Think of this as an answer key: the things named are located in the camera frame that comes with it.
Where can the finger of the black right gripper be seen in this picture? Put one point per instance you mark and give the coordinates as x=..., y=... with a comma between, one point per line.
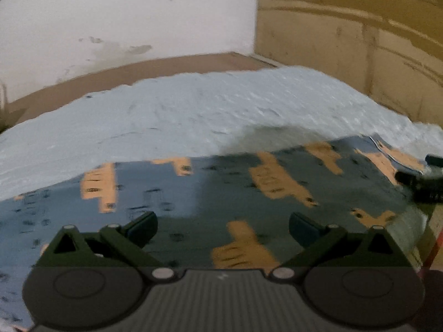
x=434, y=160
x=410, y=180

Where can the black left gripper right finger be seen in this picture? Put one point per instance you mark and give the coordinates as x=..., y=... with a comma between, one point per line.
x=334, y=246

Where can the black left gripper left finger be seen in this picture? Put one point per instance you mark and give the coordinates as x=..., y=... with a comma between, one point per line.
x=112, y=246

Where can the blue pants with orange trucks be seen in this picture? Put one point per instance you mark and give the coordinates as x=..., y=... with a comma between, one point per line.
x=222, y=238

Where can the plywood board wardrobe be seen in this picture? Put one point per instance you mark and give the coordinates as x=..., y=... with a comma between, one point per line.
x=389, y=50

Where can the light blue quilted bedspread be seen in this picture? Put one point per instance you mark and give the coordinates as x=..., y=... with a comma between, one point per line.
x=198, y=115

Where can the brown wooden bed frame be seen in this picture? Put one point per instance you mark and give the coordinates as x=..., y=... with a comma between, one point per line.
x=56, y=96

